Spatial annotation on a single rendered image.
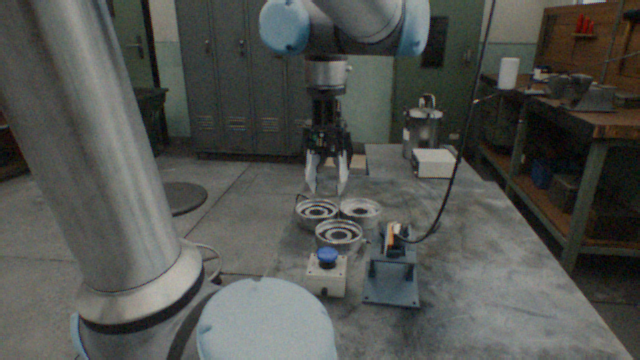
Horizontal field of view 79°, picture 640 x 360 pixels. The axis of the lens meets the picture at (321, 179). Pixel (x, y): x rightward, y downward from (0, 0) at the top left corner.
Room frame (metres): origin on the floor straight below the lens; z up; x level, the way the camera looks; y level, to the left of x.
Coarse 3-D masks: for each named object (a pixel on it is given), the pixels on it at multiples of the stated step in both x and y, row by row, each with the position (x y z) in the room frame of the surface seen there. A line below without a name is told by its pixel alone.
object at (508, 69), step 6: (504, 60) 2.74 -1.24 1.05; (510, 60) 2.71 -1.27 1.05; (516, 60) 2.71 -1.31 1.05; (504, 66) 2.73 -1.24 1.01; (510, 66) 2.71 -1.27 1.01; (516, 66) 2.71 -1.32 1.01; (504, 72) 2.73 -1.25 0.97; (510, 72) 2.71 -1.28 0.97; (516, 72) 2.72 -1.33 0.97; (498, 78) 2.76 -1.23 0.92; (504, 78) 2.72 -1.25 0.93; (510, 78) 2.71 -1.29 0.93; (498, 84) 2.76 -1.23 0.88; (504, 84) 2.72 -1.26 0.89; (510, 84) 2.71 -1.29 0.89
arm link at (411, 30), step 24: (312, 0) 0.39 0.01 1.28; (336, 0) 0.38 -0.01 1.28; (360, 0) 0.40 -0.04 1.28; (384, 0) 0.43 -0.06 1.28; (408, 0) 0.51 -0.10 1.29; (336, 24) 0.46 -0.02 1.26; (360, 24) 0.44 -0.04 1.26; (384, 24) 0.46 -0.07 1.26; (408, 24) 0.50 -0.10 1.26; (360, 48) 0.53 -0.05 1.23; (384, 48) 0.51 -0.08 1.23; (408, 48) 0.50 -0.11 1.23
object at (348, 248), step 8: (320, 224) 0.78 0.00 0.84; (328, 224) 0.80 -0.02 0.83; (336, 224) 0.80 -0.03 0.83; (344, 224) 0.80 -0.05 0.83; (352, 224) 0.79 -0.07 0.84; (328, 232) 0.77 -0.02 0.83; (336, 232) 0.77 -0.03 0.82; (344, 232) 0.77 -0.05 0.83; (360, 232) 0.76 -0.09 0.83; (320, 240) 0.72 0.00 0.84; (336, 240) 0.73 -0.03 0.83; (344, 240) 0.73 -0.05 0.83; (352, 240) 0.71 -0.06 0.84; (360, 240) 0.73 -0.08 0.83; (320, 248) 0.72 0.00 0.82; (336, 248) 0.70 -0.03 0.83; (344, 248) 0.70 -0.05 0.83; (352, 248) 0.71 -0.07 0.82
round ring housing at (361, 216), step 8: (352, 200) 0.92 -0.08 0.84; (360, 200) 0.92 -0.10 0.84; (368, 200) 0.92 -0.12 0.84; (344, 208) 0.89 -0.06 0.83; (352, 208) 0.89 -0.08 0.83; (360, 208) 0.89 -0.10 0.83; (376, 208) 0.89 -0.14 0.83; (344, 216) 0.84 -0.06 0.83; (352, 216) 0.83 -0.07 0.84; (360, 216) 0.82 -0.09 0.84; (368, 216) 0.82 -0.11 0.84; (376, 216) 0.84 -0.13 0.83; (360, 224) 0.82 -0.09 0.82; (368, 224) 0.82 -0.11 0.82; (376, 224) 0.85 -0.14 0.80
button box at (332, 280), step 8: (312, 256) 0.64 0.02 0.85; (344, 256) 0.64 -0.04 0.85; (312, 264) 0.62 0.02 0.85; (320, 264) 0.61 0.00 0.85; (328, 264) 0.61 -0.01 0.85; (336, 264) 0.62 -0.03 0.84; (344, 264) 0.62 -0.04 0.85; (312, 272) 0.59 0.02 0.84; (320, 272) 0.59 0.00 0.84; (328, 272) 0.59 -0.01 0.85; (336, 272) 0.59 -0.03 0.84; (344, 272) 0.59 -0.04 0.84; (312, 280) 0.58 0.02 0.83; (320, 280) 0.58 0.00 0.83; (328, 280) 0.58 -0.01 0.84; (336, 280) 0.58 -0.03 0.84; (344, 280) 0.58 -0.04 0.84; (312, 288) 0.58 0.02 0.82; (320, 288) 0.58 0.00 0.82; (328, 288) 0.58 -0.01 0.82; (336, 288) 0.58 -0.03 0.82; (344, 288) 0.58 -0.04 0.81; (336, 296) 0.58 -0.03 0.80
